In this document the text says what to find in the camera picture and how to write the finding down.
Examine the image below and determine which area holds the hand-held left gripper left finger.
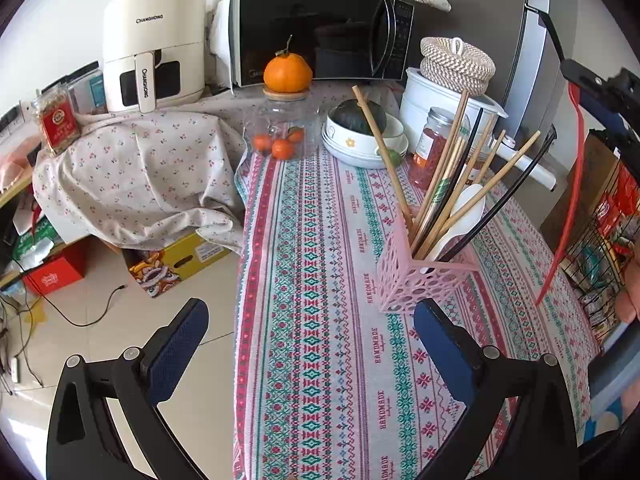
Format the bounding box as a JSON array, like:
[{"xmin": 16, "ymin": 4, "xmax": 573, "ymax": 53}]
[{"xmin": 45, "ymin": 297, "xmax": 211, "ymax": 480}]

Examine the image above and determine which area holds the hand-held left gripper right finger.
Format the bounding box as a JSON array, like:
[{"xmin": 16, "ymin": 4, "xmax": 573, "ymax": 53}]
[{"xmin": 414, "ymin": 298, "xmax": 582, "ymax": 480}]

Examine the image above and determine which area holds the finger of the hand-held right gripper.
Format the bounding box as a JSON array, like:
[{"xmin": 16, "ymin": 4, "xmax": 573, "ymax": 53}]
[
  {"xmin": 580, "ymin": 86, "xmax": 640, "ymax": 173},
  {"xmin": 560, "ymin": 59, "xmax": 640, "ymax": 103}
]

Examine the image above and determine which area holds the pink plastic basket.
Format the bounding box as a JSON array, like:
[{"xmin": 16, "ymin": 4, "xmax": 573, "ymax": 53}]
[{"xmin": 376, "ymin": 220, "xmax": 481, "ymax": 313}]

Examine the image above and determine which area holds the white plastic spoon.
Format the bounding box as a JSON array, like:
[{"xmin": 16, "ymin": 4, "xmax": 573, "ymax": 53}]
[{"xmin": 422, "ymin": 184, "xmax": 487, "ymax": 273}]

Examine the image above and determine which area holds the person's right hand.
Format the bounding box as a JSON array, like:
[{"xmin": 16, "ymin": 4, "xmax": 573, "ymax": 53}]
[{"xmin": 616, "ymin": 255, "xmax": 640, "ymax": 323}]

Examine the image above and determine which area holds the brown cardboard box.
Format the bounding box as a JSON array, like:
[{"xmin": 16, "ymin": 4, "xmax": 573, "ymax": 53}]
[{"xmin": 540, "ymin": 130, "xmax": 621, "ymax": 256}]

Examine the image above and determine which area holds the silver refrigerator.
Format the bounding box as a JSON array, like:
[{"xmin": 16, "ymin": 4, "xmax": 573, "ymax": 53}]
[{"xmin": 500, "ymin": 0, "xmax": 576, "ymax": 151}]

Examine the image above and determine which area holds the yellow printed cardboard box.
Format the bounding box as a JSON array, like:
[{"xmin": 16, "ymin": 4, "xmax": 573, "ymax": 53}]
[{"xmin": 122, "ymin": 232, "xmax": 233, "ymax": 301}]

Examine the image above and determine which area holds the patterned tablecloth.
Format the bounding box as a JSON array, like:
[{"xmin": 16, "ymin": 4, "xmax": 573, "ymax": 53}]
[{"xmin": 232, "ymin": 147, "xmax": 601, "ymax": 480}]

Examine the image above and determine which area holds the woven lidded basket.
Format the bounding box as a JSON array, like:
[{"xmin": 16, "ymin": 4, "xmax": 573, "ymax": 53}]
[{"xmin": 419, "ymin": 36, "xmax": 497, "ymax": 97}]

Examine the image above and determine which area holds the red cardboard box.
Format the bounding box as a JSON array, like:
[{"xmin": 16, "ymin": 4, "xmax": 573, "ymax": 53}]
[{"xmin": 22, "ymin": 252, "xmax": 86, "ymax": 297}]

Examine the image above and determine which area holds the small jar with red label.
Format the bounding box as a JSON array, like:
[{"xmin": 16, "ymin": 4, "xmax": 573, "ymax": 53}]
[{"xmin": 462, "ymin": 137, "xmax": 501, "ymax": 183}]

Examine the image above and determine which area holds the white electric pot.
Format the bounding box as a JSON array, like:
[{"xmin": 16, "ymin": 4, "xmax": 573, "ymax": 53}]
[{"xmin": 399, "ymin": 67, "xmax": 558, "ymax": 191}]

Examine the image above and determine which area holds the glass jar of goji berries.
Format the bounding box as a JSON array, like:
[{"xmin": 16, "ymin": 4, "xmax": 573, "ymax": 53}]
[{"xmin": 409, "ymin": 106, "xmax": 468, "ymax": 191}]

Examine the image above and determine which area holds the green and white bag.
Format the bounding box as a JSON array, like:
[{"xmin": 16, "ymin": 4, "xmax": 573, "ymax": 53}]
[{"xmin": 12, "ymin": 220, "xmax": 66, "ymax": 266}]

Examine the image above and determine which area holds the floral drape cloth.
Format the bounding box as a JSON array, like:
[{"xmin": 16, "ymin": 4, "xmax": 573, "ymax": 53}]
[{"xmin": 32, "ymin": 80, "xmax": 401, "ymax": 257}]

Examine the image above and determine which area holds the white flower-print dish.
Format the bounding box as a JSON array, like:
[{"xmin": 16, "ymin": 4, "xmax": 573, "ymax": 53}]
[{"xmin": 321, "ymin": 127, "xmax": 410, "ymax": 168}]

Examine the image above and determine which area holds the white ceramic bowl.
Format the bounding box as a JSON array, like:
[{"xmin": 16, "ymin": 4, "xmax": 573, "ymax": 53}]
[{"xmin": 326, "ymin": 112, "xmax": 406, "ymax": 151}]

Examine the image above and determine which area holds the dark green squash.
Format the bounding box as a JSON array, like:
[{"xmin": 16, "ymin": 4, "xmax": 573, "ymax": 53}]
[{"xmin": 332, "ymin": 99, "xmax": 388, "ymax": 137}]

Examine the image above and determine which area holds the red tea packet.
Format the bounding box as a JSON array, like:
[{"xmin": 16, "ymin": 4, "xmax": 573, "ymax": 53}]
[{"xmin": 31, "ymin": 82, "xmax": 82, "ymax": 156}]

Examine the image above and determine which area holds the glass jar with wooden lid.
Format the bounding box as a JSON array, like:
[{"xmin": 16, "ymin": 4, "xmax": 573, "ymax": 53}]
[{"xmin": 243, "ymin": 87, "xmax": 321, "ymax": 161}]

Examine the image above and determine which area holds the clear plastic container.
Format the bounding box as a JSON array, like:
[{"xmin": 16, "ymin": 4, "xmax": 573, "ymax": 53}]
[{"xmin": 65, "ymin": 62, "xmax": 108, "ymax": 116}]

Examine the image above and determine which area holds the black microwave oven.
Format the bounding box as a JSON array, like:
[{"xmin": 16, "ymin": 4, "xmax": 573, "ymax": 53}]
[{"xmin": 227, "ymin": 0, "xmax": 416, "ymax": 88}]

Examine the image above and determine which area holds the orange pumpkin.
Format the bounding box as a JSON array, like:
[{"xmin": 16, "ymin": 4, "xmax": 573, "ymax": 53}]
[{"xmin": 263, "ymin": 35, "xmax": 314, "ymax": 94}]

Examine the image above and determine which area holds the cream air fryer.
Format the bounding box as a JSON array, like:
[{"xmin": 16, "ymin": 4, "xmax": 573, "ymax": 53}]
[{"xmin": 102, "ymin": 0, "xmax": 208, "ymax": 113}]

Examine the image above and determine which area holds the black wire rack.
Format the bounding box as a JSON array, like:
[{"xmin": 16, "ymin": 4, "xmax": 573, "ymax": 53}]
[{"xmin": 560, "ymin": 157, "xmax": 640, "ymax": 331}]

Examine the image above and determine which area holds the black floor cable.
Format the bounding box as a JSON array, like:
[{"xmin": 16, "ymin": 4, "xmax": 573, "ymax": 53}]
[{"xmin": 37, "ymin": 284, "xmax": 127, "ymax": 328}]

